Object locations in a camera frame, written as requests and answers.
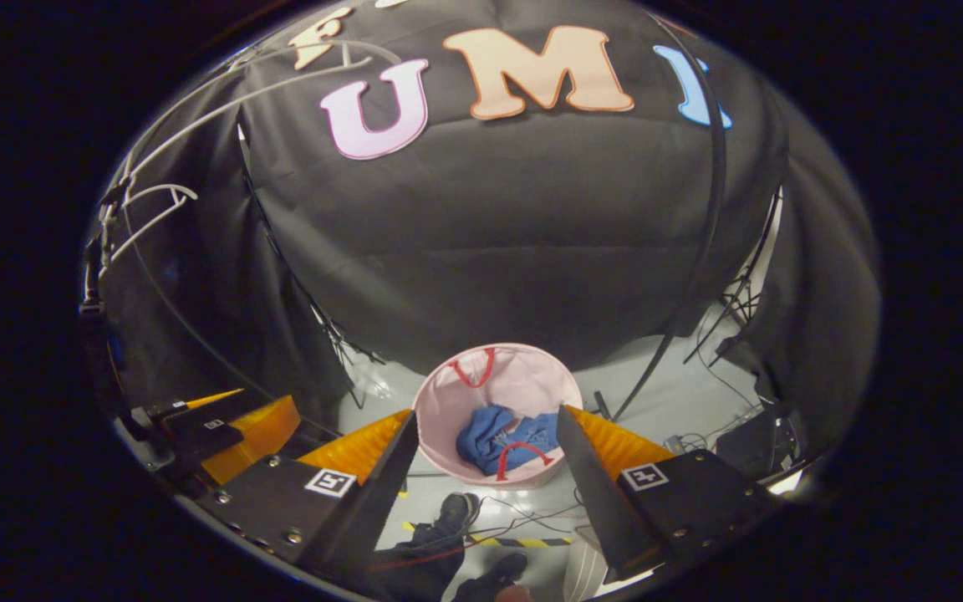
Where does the white plastic hanger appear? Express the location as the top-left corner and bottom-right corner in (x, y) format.
(110, 184), (198, 262)

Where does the black equipment case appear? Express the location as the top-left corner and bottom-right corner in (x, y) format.
(716, 406), (802, 479)

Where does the pink laundry hamper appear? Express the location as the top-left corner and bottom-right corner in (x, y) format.
(413, 343), (584, 491)

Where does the person's black shoe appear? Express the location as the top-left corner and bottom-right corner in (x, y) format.
(436, 493), (482, 538)
(452, 552), (529, 602)

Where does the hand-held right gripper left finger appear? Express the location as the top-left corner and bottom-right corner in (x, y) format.
(197, 410), (420, 579)

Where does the black backdrop stand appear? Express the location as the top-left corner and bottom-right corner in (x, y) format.
(682, 188), (785, 369)

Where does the blue corduroy shirt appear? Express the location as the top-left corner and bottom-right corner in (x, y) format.
(456, 406), (563, 477)

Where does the white hanger with taped hook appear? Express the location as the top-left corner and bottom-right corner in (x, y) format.
(126, 38), (403, 181)

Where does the black backdrop cloth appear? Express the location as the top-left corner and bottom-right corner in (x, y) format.
(80, 0), (882, 452)

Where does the black clothes rack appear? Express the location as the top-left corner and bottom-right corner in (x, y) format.
(84, 13), (731, 436)

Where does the person's dark trouser leg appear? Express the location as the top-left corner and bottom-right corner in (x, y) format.
(369, 523), (467, 602)

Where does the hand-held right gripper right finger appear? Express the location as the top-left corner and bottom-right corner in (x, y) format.
(555, 406), (783, 584)

